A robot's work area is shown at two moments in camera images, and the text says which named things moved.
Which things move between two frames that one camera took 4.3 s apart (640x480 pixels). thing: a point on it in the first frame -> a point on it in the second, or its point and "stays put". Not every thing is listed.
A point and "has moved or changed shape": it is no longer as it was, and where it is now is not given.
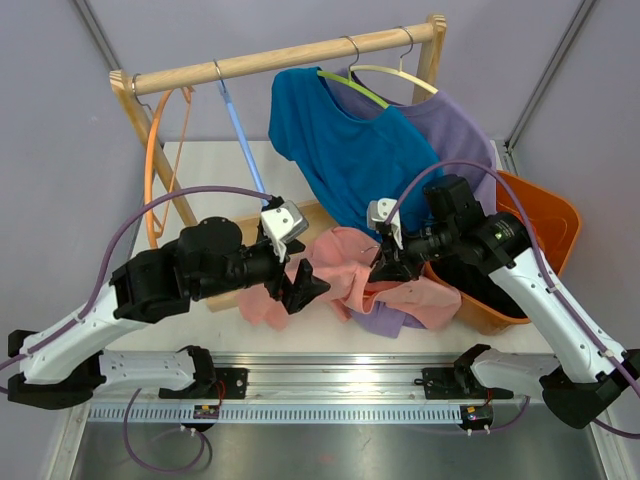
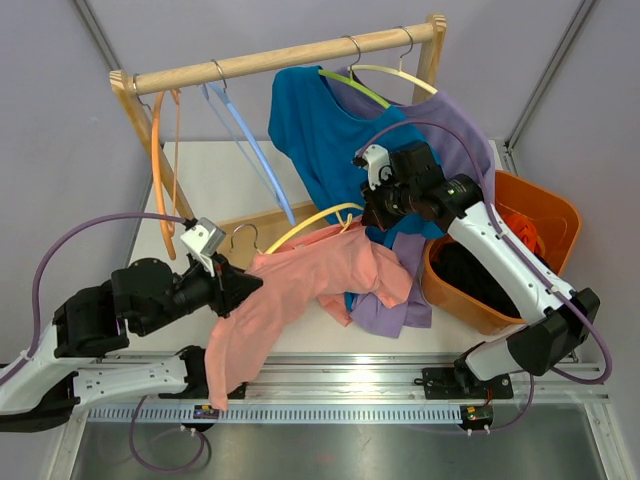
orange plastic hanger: x=152 y=237 has moved or changed shape
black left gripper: x=295 y=296 -> x=232 y=286
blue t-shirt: x=353 y=156 stays put
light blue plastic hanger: x=243 y=137 has moved or changed shape
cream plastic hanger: x=397 y=72 stays put
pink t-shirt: x=342 y=258 has moved or changed shape
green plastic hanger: x=356 y=85 stays put
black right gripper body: x=406 y=260 -> x=386 y=208
